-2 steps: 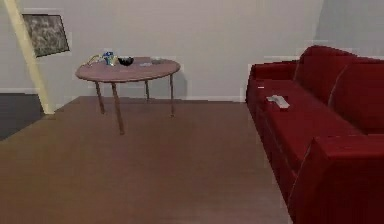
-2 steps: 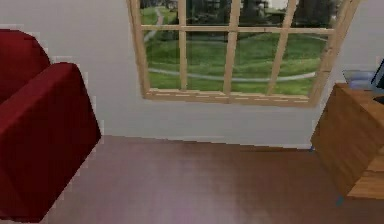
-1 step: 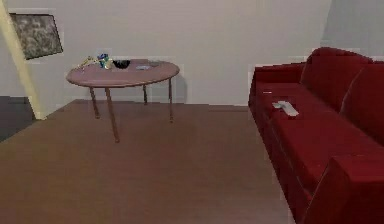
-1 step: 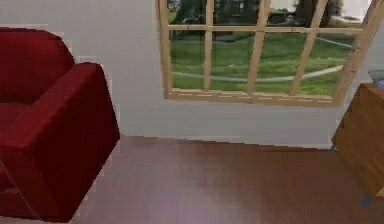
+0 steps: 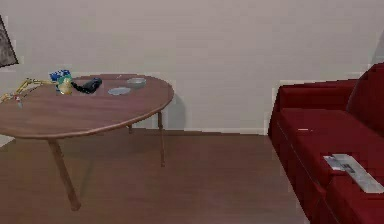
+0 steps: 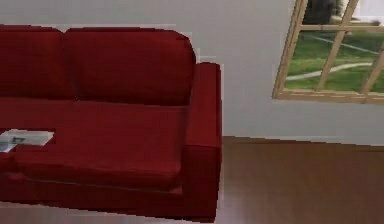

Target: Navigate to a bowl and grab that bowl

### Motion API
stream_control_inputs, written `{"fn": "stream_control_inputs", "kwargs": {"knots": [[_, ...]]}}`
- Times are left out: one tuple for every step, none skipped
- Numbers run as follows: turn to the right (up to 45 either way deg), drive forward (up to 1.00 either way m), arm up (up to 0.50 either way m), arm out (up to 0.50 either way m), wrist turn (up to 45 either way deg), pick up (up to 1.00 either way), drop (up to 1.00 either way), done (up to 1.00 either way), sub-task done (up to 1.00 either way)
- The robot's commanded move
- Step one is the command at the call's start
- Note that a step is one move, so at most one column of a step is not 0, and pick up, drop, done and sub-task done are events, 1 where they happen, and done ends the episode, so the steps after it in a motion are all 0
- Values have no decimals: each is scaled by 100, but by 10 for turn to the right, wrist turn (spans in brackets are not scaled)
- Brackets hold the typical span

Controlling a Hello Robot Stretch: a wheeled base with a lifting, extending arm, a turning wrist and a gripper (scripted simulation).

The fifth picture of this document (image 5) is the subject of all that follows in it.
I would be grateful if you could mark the grey plate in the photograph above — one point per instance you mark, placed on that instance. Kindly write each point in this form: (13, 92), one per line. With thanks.
(119, 91)

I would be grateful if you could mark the round brown wooden table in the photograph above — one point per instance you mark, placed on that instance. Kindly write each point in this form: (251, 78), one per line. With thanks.
(83, 110)

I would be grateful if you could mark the red sofa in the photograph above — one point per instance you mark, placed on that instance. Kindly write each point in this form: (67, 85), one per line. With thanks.
(320, 133)

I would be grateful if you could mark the grey framed wall picture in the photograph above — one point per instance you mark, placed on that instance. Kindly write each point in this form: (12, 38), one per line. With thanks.
(5, 48)

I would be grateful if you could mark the grey remote control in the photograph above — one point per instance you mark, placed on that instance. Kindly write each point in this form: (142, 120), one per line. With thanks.
(356, 171)

